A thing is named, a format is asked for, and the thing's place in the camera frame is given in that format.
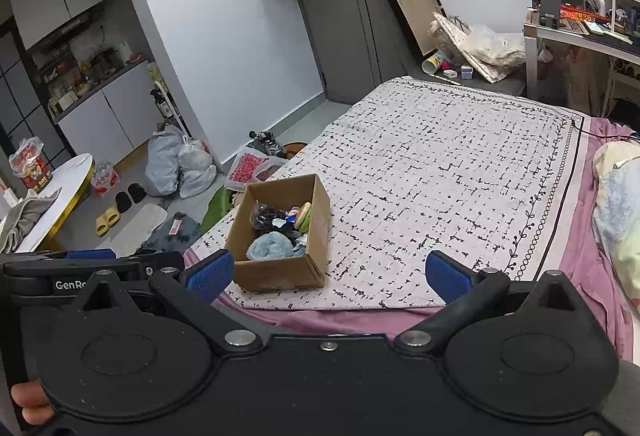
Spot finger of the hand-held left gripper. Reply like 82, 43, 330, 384
0, 248, 187, 281

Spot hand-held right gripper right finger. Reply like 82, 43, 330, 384
394, 250, 601, 357

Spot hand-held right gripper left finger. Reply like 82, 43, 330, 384
60, 248, 263, 356

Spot brown cardboard box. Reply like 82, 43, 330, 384
225, 173, 332, 294

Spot black cloth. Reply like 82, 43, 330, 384
250, 201, 288, 233

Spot soft burger toy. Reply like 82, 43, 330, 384
294, 202, 314, 234

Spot person's left hand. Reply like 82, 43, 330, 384
10, 380, 55, 428

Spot white floor mat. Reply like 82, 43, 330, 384
110, 205, 168, 258

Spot pair of yellow slippers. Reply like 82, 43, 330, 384
95, 207, 123, 237

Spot green mat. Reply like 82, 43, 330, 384
200, 186, 237, 238

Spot light blue fluffy towel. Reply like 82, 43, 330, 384
246, 232, 296, 262

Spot grey cloth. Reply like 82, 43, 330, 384
0, 188, 63, 254

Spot red and white carton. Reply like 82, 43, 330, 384
90, 161, 121, 198

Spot round white table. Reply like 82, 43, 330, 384
0, 153, 97, 254

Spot white plastic bag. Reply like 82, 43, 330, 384
177, 138, 218, 200

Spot white black-patterned blanket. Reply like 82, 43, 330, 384
190, 76, 586, 312

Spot grey plastic bag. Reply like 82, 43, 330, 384
145, 125, 187, 197

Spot red patterned bag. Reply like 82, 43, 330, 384
225, 146, 288, 192

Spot red snack bag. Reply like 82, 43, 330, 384
9, 137, 54, 195

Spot pair of sneakers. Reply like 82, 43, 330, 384
249, 131, 289, 160

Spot white base cabinet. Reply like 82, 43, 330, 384
52, 60, 173, 168

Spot dark bottle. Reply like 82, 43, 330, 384
151, 88, 174, 120

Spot pale floral quilt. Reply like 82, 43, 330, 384
592, 141, 640, 302

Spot yellow paper tube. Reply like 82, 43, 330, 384
421, 51, 449, 75

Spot patterned tote bag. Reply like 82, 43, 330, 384
432, 12, 527, 84

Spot white desk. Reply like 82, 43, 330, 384
524, 8, 640, 118

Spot dark grey door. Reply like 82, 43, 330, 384
292, 0, 401, 106

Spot dark framed board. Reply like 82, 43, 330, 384
372, 0, 447, 59

